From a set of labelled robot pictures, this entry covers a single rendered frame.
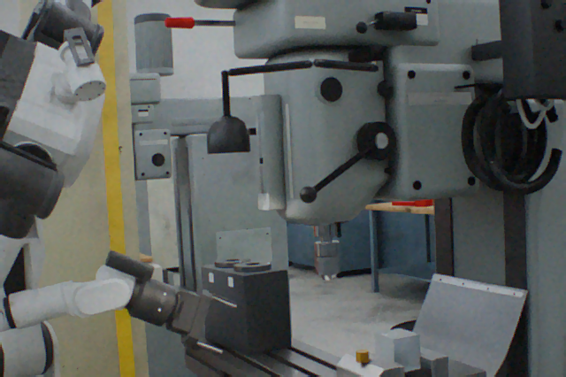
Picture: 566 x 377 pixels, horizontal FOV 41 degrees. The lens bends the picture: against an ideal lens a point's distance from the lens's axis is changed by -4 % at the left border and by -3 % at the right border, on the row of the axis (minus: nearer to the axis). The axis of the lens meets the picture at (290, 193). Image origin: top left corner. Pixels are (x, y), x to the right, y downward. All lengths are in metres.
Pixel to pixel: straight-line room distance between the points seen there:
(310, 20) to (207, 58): 9.74
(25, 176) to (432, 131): 0.75
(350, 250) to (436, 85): 7.43
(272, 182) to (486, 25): 0.54
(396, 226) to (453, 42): 7.41
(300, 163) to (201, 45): 9.72
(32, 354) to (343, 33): 1.02
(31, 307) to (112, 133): 1.62
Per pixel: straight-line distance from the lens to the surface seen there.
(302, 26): 1.37
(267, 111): 1.43
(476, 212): 1.72
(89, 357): 3.18
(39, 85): 1.60
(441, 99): 1.51
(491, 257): 1.70
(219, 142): 1.28
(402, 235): 8.82
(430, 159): 1.49
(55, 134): 1.54
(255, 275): 1.80
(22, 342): 1.88
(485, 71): 1.60
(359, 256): 8.95
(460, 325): 1.73
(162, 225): 9.89
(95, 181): 3.11
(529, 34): 1.34
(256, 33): 1.46
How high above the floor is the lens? 1.44
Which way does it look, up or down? 3 degrees down
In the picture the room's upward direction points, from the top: 3 degrees counter-clockwise
